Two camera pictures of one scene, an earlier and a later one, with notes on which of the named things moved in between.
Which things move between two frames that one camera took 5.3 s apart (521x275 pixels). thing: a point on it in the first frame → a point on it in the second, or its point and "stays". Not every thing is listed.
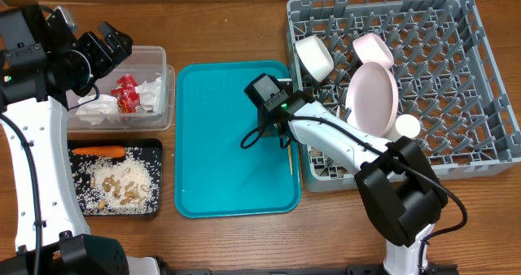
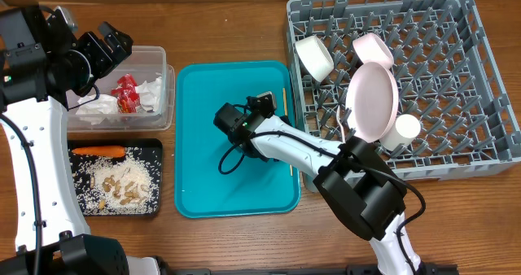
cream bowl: [314, 58] stays
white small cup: [405, 124] stays
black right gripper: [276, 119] → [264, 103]
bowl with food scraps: [369, 48] stays
